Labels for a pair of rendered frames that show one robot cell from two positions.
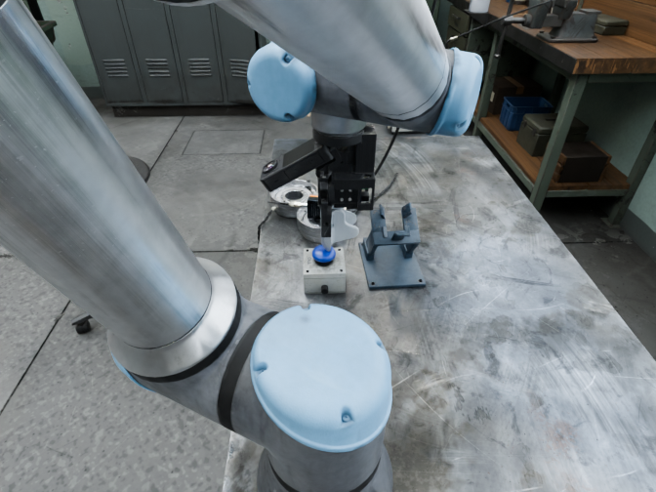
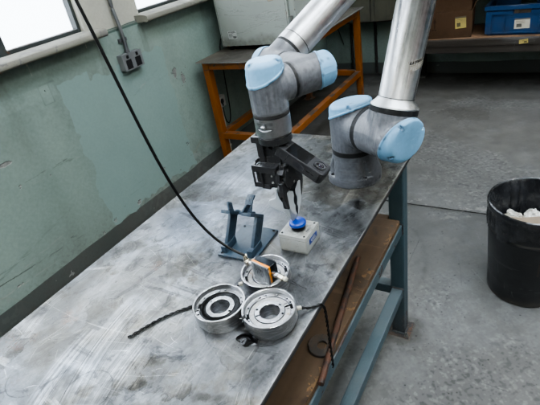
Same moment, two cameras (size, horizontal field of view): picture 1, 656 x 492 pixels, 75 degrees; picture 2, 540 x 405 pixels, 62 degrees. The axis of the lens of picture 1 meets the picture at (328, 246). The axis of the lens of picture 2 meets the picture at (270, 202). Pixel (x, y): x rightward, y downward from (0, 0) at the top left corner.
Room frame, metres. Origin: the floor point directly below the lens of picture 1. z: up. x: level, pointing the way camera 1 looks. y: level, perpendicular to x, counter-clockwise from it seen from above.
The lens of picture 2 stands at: (1.28, 0.49, 1.44)
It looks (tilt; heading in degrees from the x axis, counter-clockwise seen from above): 31 degrees down; 217
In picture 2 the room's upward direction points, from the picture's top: 11 degrees counter-clockwise
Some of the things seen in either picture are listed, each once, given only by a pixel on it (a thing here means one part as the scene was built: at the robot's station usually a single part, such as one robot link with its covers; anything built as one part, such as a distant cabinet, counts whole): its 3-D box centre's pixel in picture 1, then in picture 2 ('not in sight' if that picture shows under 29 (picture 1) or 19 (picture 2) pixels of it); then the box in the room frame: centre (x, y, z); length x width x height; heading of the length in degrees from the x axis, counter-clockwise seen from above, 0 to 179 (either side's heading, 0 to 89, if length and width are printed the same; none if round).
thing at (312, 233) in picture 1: (322, 222); (267, 277); (0.71, 0.01, 0.82); 0.10 x 0.10 x 0.04
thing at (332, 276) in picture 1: (323, 271); (300, 233); (0.55, 0.01, 0.82); 0.08 x 0.07 x 0.05; 2
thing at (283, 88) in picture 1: (313, 75); (303, 72); (0.46, 0.01, 1.18); 0.11 x 0.11 x 0.08; 64
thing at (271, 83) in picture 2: not in sight; (268, 87); (0.56, -0.01, 1.18); 0.09 x 0.08 x 0.11; 154
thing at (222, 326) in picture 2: not in sight; (220, 308); (0.83, -0.03, 0.82); 0.10 x 0.10 x 0.04
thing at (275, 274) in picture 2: (307, 206); (274, 272); (0.72, 0.04, 0.85); 0.17 x 0.02 x 0.04; 80
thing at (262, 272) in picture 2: not in sight; (262, 271); (0.73, 0.01, 0.85); 0.05 x 0.02 x 0.04; 80
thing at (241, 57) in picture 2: not in sight; (296, 83); (-1.72, -1.33, 0.39); 1.50 x 0.62 x 0.78; 2
